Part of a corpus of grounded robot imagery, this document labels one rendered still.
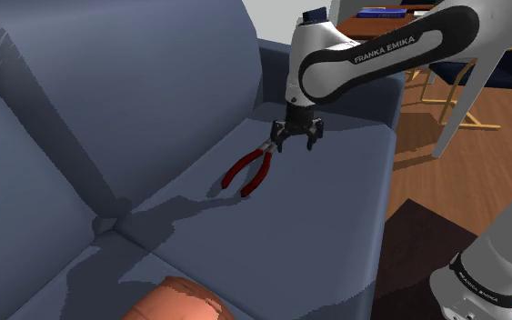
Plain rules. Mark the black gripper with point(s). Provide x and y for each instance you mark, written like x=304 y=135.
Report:
x=300 y=117

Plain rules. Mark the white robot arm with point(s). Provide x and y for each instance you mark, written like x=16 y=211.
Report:
x=322 y=40

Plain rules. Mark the blue-grey sofa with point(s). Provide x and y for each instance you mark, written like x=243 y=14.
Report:
x=291 y=230

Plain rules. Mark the dark blue chair yellow legs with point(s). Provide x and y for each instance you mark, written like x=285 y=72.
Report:
x=448 y=71

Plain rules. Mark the dark robot stand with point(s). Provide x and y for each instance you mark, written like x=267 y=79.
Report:
x=415 y=257

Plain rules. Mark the white-legged wooden table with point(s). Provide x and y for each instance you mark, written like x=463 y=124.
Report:
x=472 y=95

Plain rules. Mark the orange cushion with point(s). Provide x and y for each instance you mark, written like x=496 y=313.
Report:
x=175 y=301

